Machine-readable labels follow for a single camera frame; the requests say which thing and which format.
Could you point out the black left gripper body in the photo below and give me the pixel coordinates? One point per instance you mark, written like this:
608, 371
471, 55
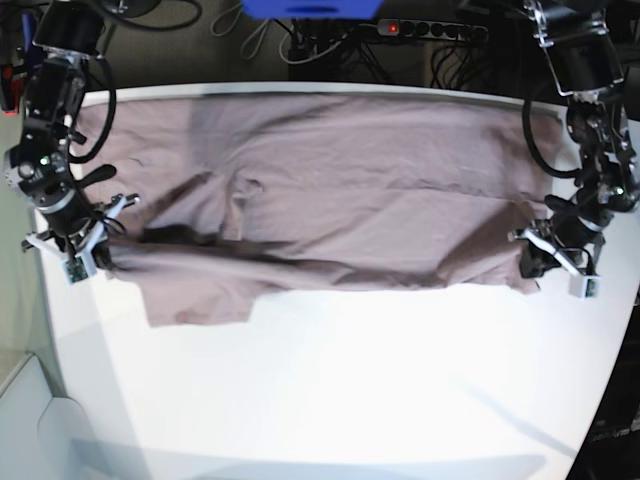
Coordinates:
584, 207

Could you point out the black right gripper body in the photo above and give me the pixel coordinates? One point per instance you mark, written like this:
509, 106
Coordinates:
81, 231

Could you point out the mauve t-shirt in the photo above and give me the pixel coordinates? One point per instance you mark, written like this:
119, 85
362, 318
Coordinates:
245, 195

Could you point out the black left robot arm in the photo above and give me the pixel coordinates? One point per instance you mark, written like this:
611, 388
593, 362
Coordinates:
587, 73

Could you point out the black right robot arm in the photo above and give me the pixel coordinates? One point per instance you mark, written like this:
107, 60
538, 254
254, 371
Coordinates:
39, 166

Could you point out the red black clamp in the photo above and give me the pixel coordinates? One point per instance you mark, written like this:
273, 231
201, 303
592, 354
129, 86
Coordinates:
12, 84

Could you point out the grey side panel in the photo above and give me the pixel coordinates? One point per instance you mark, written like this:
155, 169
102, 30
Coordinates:
43, 436

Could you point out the black power strip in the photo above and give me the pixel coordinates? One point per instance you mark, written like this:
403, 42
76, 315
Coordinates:
432, 30

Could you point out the blue box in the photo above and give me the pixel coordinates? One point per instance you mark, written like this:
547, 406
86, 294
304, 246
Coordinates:
313, 9

